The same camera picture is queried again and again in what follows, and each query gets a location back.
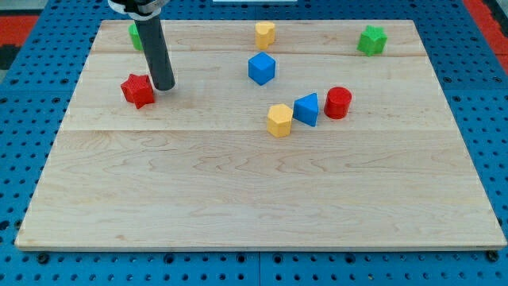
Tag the wooden board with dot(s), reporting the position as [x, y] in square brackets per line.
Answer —
[197, 170]

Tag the yellow hexagon block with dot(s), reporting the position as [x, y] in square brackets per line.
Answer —
[279, 119]

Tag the blue triangle block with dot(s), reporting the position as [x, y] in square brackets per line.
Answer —
[306, 109]

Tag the blue cube block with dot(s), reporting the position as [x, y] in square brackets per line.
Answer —
[261, 68]

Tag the red cylinder block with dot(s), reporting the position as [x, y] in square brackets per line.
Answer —
[337, 102]

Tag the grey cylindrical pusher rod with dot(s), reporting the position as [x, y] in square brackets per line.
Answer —
[156, 54]

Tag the yellow heart block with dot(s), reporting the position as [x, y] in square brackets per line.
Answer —
[264, 34]

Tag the red star block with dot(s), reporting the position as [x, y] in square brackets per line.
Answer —
[138, 90]

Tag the green star block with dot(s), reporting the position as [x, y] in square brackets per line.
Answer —
[372, 40]

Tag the green block behind rod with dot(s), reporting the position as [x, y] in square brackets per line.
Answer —
[135, 37]

